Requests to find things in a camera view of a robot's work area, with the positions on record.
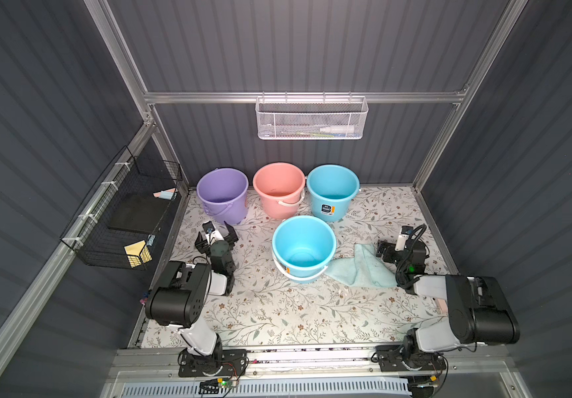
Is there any blue bucket with label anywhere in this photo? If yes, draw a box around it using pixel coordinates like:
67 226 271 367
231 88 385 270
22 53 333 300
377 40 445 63
307 164 360 223

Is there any white ventilation grille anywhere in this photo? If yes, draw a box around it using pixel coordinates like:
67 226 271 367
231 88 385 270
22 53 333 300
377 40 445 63
117 376 412 397

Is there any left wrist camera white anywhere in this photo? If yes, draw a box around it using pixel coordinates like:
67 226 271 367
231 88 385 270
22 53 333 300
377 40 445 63
202 221 224 245

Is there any pink plastic bucket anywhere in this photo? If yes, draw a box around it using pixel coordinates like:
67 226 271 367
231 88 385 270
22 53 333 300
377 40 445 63
253 163 306 220

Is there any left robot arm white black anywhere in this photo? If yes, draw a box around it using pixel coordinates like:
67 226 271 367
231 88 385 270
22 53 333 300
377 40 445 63
144 222 239 358

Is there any black wire side basket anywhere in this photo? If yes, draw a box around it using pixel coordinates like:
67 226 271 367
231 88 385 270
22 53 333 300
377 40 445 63
61 149 183 270

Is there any yellow sticky note pad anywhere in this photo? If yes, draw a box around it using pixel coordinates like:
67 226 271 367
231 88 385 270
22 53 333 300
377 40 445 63
124 240 153 268

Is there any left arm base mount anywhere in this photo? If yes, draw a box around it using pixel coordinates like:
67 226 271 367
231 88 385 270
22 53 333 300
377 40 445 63
177 349 249 378

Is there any black box in basket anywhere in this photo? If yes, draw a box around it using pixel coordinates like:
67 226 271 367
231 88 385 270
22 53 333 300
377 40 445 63
108 194 171 233

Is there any white wire wall basket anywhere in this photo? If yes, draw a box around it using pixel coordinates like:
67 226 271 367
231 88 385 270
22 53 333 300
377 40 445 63
254 94 369 140

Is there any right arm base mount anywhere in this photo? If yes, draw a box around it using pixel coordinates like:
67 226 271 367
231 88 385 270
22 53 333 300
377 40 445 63
370 344 448 373

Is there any light green cloth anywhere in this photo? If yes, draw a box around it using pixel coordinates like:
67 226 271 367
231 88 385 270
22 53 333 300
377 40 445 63
325 244 398 289

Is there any purple plastic bucket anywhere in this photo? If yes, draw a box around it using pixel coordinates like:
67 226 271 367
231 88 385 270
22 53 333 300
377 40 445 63
196 168 249 225

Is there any pastel card in basket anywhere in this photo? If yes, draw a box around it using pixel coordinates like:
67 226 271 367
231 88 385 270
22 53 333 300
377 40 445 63
153 188 176 201

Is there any white spray bottle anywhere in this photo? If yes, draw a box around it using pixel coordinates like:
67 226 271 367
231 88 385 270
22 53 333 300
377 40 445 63
320 125 355 136

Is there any blue bucket white handle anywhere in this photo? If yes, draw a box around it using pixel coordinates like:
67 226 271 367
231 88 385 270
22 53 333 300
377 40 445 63
271 216 337 285

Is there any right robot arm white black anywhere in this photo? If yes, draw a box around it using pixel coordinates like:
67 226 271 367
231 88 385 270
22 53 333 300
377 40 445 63
376 240 521 362

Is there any floral patterned table mat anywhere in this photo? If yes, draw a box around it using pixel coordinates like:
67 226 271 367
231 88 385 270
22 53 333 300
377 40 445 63
141 186 486 348

